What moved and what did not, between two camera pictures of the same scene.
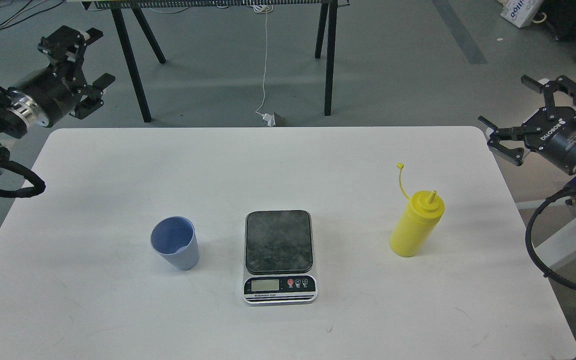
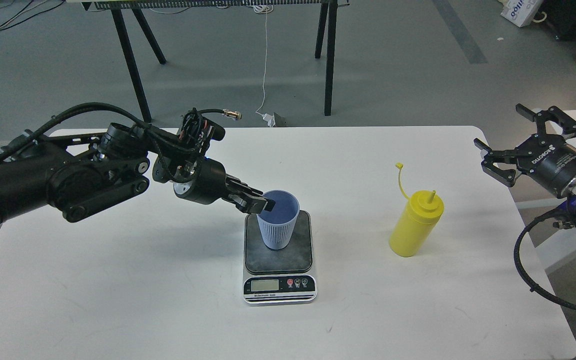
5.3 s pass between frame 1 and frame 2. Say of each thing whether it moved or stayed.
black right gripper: moved
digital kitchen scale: stayed
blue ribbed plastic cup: moved
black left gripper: moved
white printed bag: stayed
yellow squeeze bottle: stayed
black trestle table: stayed
